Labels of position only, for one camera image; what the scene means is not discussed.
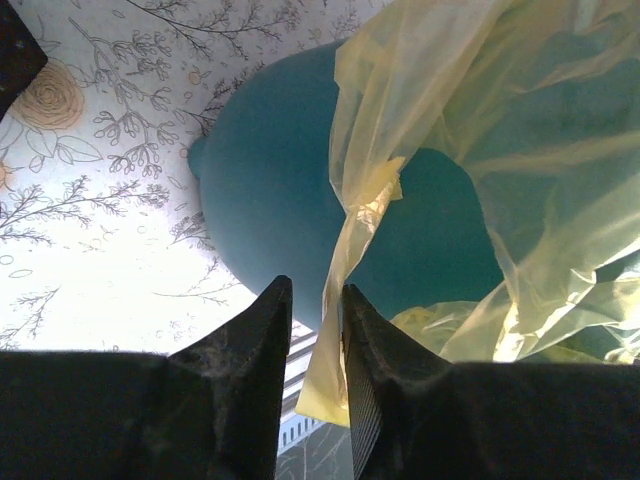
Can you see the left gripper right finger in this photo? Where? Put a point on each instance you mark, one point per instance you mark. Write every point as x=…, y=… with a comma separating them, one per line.
x=414, y=415

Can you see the yellow trash bag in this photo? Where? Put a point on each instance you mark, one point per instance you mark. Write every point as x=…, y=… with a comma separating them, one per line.
x=538, y=102

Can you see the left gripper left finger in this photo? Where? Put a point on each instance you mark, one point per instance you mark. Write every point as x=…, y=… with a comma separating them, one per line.
x=209, y=411

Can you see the teal trash bin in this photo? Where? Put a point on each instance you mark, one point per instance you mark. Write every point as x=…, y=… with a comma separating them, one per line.
x=270, y=208

